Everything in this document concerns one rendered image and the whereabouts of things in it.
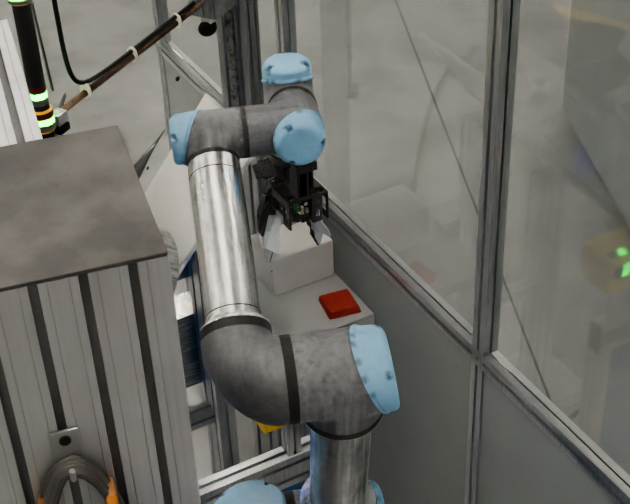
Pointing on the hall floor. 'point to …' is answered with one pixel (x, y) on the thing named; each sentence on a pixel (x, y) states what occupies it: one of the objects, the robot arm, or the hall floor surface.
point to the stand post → (224, 427)
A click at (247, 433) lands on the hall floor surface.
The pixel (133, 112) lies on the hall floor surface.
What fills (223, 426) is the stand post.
